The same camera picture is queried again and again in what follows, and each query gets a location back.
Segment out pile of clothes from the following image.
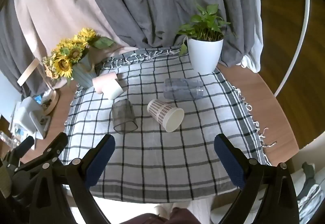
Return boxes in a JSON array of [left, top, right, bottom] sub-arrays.
[[296, 162, 325, 224]]

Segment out pink curtain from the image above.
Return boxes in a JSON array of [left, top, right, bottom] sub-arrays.
[[13, 0, 139, 67]]

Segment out green plant in white pot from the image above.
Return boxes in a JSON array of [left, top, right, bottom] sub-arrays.
[[175, 2, 231, 75]]

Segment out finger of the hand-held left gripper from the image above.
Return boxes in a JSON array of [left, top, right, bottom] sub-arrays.
[[38, 132, 69, 166], [10, 136, 35, 163]]

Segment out grey translucent plastic cup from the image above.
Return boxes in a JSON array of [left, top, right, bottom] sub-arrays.
[[112, 99, 138, 134]]

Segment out clear bluish plastic cup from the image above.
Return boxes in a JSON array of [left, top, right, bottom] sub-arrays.
[[163, 78, 205, 101]]

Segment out round wooden base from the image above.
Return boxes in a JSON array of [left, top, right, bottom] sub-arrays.
[[42, 89, 59, 115]]

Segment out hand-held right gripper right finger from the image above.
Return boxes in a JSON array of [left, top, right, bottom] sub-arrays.
[[214, 134, 300, 224]]

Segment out light wooden bar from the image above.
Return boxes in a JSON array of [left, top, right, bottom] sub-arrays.
[[17, 59, 40, 85]]

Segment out patterned paper cup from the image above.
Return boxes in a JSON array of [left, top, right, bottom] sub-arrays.
[[147, 99, 185, 132]]

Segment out blue-grey ribbed vase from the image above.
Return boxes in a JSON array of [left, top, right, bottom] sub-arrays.
[[72, 53, 98, 89]]

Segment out white hoop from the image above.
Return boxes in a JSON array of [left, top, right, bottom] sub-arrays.
[[274, 0, 311, 97]]

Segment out white box device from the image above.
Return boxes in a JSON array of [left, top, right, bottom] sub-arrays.
[[10, 97, 51, 139]]

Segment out white curtain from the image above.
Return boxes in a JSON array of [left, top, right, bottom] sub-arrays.
[[240, 0, 264, 73]]

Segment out checked grey white tablecloth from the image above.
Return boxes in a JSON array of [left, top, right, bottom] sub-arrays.
[[62, 46, 277, 203]]

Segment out sunflower bouquet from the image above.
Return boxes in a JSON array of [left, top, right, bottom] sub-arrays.
[[42, 27, 117, 85]]

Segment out pink cup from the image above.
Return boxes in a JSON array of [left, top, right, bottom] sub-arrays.
[[92, 72, 118, 94]]

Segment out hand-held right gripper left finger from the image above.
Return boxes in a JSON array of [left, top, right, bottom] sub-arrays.
[[30, 134, 115, 224]]

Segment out person's dark red pants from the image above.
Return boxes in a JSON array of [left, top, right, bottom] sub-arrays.
[[122, 207, 204, 224]]

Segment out white cup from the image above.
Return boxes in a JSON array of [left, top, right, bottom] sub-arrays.
[[104, 78, 124, 100]]

